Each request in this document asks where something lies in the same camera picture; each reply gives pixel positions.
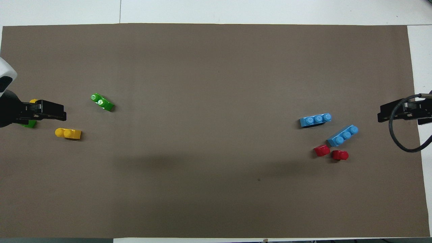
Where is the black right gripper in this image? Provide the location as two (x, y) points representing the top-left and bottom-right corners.
(377, 99), (420, 123)

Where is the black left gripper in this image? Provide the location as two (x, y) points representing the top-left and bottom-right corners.
(33, 99), (67, 122)

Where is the blue three-stud block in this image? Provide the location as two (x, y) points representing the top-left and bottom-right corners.
(299, 113), (332, 128)
(326, 125), (359, 147)

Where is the brown table mat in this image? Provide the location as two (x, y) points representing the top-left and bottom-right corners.
(0, 23), (431, 239)

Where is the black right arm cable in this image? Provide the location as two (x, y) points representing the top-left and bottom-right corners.
(388, 93), (432, 153)

